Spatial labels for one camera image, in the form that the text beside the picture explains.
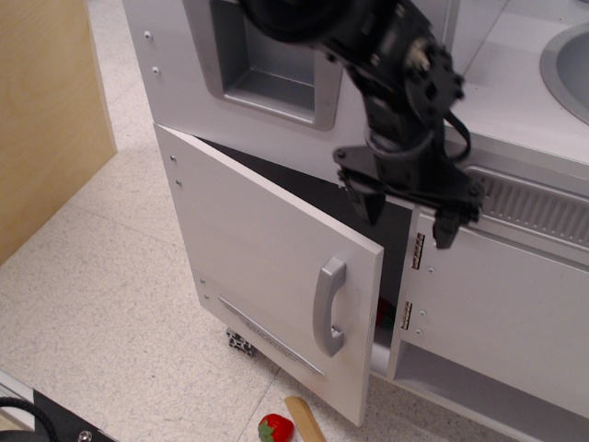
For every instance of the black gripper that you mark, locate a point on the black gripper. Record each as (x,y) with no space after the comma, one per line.
(424,175)

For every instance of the silver fridge door handle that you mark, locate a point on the silver fridge door handle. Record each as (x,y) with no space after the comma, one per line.
(331,278)

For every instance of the white fridge door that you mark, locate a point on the white fridge door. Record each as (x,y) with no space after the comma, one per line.
(261,248)

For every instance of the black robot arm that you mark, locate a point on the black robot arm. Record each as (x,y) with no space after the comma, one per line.
(408,84)

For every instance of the upper brass hinge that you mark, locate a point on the upper brass hinge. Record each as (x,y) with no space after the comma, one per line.
(417,252)

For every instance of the brass hinge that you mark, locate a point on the brass hinge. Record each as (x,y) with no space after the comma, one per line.
(417,252)
(406,316)

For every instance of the lower brass hinge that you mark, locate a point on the lower brass hinge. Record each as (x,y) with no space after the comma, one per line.
(406,316)

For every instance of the white oven door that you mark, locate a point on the white oven door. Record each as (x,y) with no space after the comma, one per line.
(507,313)

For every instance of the silver vent grille panel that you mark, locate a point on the silver vent grille panel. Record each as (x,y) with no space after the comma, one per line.
(533,207)

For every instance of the white toy kitchen unit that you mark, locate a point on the white toy kitchen unit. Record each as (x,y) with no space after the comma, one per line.
(518,129)

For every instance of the silver door emblem trim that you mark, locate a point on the silver door emblem trim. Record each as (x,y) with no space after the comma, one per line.
(270,338)

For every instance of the silver sink basin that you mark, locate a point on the silver sink basin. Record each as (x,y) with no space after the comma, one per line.
(564,69)

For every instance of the silver ice dispenser recess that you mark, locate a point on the silver ice dispenser recess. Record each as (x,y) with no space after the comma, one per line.
(241,65)

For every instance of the wooden spatula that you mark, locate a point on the wooden spatula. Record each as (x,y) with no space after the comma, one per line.
(304,419)

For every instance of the red toy strawberry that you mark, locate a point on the red toy strawberry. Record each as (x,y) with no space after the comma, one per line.
(275,428)

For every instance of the wooden panel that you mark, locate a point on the wooden panel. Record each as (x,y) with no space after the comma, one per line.
(55,126)

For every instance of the aluminium extrusion rail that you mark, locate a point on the aluminium extrusion rail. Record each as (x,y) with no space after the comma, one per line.
(238,342)

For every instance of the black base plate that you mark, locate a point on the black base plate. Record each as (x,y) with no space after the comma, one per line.
(39,418)

